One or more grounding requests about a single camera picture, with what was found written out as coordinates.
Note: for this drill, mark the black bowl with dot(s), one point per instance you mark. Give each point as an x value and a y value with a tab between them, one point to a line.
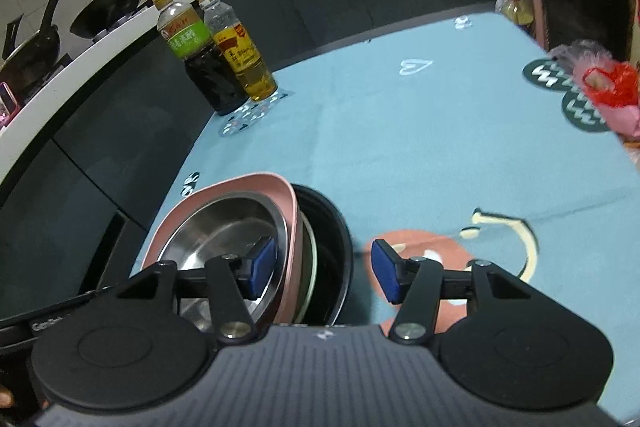
330	257

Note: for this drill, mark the pink plastic bag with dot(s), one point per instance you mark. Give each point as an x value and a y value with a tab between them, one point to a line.
575	52

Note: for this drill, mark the red plastic bag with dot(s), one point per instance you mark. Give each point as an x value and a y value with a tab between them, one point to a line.
612	84

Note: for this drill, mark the dark vinegar bottle green label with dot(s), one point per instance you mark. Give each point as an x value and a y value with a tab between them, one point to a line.
210	67

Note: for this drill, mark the blue printed tablecloth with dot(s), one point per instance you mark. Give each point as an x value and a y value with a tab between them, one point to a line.
400	147

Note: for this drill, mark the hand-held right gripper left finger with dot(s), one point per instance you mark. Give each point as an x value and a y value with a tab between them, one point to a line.
262	267

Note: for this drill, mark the white kitchen counter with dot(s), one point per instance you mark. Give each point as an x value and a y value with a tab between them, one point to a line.
75	69

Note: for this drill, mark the green round plate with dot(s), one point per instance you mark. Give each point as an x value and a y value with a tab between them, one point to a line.
310	267

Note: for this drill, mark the pink phone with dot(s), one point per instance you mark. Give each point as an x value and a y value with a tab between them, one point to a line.
7	102

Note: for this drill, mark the oil bottle yellow label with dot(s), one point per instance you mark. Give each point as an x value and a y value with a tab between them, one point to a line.
250	62

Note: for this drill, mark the yellow cooking oil jug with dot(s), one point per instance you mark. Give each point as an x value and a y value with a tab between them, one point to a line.
517	9

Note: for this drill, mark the pink square plate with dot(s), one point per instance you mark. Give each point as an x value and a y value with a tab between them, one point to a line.
225	186

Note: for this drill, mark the person's left hand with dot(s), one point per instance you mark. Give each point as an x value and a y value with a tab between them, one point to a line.
5	397

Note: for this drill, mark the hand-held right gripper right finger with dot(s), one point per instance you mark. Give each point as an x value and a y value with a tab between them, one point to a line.
385	269

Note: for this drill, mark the stainless steel bowl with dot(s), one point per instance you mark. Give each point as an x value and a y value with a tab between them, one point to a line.
215	227

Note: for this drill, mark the black frying pan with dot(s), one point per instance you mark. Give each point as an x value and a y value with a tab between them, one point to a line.
30	57

